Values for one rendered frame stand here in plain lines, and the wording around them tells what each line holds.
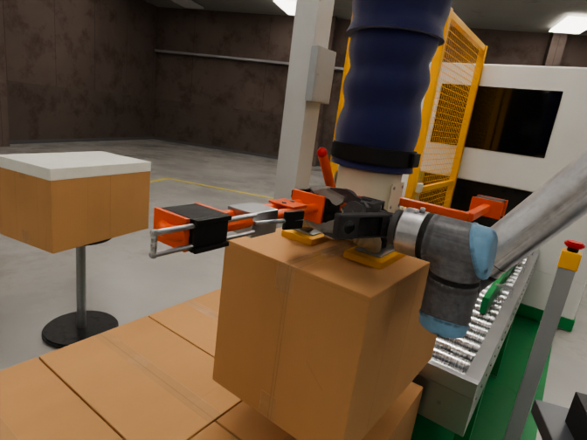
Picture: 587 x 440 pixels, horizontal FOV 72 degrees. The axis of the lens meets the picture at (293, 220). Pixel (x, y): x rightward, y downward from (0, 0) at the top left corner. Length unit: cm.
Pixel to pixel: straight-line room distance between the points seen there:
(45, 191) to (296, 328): 150
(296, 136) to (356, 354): 180
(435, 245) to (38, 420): 108
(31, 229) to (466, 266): 196
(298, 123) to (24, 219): 151
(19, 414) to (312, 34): 213
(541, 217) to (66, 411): 123
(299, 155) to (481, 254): 184
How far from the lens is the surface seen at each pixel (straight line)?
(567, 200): 85
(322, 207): 84
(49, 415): 134
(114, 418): 129
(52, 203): 212
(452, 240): 74
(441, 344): 187
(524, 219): 86
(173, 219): 60
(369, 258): 95
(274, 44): 1245
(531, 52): 1195
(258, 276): 94
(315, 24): 249
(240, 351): 106
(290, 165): 249
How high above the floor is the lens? 139
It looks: 15 degrees down
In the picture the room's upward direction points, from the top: 7 degrees clockwise
